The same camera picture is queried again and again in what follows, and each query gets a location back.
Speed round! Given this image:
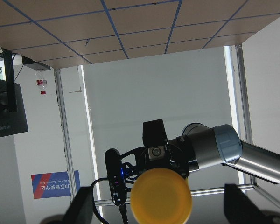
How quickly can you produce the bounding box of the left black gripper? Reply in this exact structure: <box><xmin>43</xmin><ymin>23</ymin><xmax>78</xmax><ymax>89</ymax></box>
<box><xmin>121</xmin><ymin>142</ymin><xmax>189</xmax><ymax>181</ymax></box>

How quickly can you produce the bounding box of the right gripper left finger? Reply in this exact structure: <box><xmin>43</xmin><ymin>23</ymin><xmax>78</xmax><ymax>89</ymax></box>
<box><xmin>41</xmin><ymin>186</ymin><xmax>93</xmax><ymax>224</ymax></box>

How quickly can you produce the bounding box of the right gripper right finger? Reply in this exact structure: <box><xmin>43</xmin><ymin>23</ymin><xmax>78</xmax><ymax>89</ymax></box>
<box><xmin>224</xmin><ymin>184</ymin><xmax>280</xmax><ymax>224</ymax></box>

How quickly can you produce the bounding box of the yellow push button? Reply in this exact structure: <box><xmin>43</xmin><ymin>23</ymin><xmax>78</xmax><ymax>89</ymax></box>
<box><xmin>130</xmin><ymin>168</ymin><xmax>193</xmax><ymax>224</ymax></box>

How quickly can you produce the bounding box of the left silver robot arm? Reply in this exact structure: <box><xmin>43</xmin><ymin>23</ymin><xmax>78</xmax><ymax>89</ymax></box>
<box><xmin>121</xmin><ymin>122</ymin><xmax>280</xmax><ymax>186</ymax></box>

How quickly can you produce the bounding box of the red blue sign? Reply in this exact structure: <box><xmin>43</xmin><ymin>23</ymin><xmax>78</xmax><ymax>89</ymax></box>
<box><xmin>31</xmin><ymin>171</ymin><xmax>71</xmax><ymax>199</ymax></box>

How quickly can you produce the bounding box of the black monitor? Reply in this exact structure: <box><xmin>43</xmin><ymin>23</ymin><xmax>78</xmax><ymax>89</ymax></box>
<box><xmin>0</xmin><ymin>79</ymin><xmax>28</xmax><ymax>137</ymax></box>

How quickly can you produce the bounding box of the plastic water bottle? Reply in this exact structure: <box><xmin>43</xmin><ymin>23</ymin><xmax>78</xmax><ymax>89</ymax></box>
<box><xmin>35</xmin><ymin>70</ymin><xmax>47</xmax><ymax>95</ymax></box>

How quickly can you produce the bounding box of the brown paper table cover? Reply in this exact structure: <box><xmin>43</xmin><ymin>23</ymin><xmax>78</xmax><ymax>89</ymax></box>
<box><xmin>0</xmin><ymin>0</ymin><xmax>280</xmax><ymax>68</ymax></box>

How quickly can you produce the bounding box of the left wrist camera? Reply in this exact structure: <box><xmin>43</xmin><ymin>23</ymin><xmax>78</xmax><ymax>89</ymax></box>
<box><xmin>105</xmin><ymin>148</ymin><xmax>127</xmax><ymax>206</ymax></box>

